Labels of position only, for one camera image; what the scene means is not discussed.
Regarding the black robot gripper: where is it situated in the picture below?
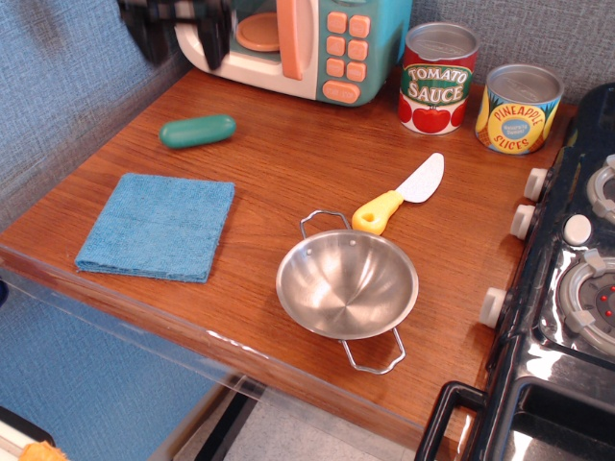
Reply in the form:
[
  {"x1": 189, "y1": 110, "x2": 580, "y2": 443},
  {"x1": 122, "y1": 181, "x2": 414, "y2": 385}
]
[{"x1": 117, "y1": 0, "x2": 232, "y2": 71}]

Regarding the green toy cucumber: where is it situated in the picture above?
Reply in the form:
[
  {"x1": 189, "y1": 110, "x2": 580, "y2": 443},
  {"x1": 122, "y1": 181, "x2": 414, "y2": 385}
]
[{"x1": 159, "y1": 114, "x2": 236, "y2": 149}]

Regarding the small steel two-handled bowl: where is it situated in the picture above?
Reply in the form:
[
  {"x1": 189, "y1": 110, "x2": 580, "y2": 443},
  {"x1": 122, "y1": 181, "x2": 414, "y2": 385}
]
[{"x1": 276, "y1": 209, "x2": 419, "y2": 376}]

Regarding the teal and white toy microwave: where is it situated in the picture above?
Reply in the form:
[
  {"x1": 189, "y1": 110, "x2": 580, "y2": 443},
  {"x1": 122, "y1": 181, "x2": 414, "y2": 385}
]
[{"x1": 173, "y1": 0, "x2": 414, "y2": 108}]

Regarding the folded blue cloth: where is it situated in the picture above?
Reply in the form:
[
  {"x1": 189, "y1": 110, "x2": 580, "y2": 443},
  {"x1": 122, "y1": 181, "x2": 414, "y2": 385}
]
[{"x1": 75, "y1": 173, "x2": 234, "y2": 283}]

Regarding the tomato sauce can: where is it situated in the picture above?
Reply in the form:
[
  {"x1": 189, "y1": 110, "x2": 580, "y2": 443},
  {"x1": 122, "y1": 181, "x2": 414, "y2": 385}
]
[{"x1": 398, "y1": 22, "x2": 480, "y2": 135}]

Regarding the pineapple slices can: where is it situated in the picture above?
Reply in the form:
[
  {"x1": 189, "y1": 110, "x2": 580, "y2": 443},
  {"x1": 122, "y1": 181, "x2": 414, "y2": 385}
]
[{"x1": 475, "y1": 63, "x2": 564, "y2": 156}]

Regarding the white stove knob rear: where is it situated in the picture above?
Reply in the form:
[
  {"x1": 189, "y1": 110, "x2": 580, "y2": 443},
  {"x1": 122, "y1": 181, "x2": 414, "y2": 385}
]
[{"x1": 524, "y1": 168, "x2": 549, "y2": 202}]

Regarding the white stove knob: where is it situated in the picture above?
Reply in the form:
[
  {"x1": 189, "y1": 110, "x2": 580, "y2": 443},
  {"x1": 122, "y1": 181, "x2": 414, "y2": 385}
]
[
  {"x1": 524, "y1": 168, "x2": 549, "y2": 202},
  {"x1": 509, "y1": 205, "x2": 535, "y2": 240},
  {"x1": 479, "y1": 287, "x2": 507, "y2": 328}
]

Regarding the white stove knob middle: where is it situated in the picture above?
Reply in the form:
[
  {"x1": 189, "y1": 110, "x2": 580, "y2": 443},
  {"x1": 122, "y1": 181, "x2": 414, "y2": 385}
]
[{"x1": 509, "y1": 205, "x2": 535, "y2": 240}]

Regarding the white stove knob front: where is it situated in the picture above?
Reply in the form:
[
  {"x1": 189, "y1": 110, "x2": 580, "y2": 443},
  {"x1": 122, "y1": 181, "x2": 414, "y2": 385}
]
[{"x1": 479, "y1": 287, "x2": 507, "y2": 328}]

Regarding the orange object bottom left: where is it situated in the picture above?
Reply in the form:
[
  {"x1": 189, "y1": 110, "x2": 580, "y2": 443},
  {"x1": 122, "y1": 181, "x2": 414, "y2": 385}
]
[{"x1": 0, "y1": 406, "x2": 68, "y2": 461}]

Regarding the black toy stove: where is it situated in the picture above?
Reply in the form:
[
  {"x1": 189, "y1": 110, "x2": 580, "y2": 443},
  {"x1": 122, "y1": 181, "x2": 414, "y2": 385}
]
[{"x1": 414, "y1": 82, "x2": 615, "y2": 461}]

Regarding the yellow-handled toy knife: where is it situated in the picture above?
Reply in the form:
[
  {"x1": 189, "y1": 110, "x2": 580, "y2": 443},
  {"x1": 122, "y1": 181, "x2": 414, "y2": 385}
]
[{"x1": 352, "y1": 153, "x2": 445, "y2": 235}]

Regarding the black oven door handle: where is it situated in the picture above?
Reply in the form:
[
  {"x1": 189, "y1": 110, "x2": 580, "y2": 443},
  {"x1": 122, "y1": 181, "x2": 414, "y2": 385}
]
[{"x1": 415, "y1": 381, "x2": 487, "y2": 461}]

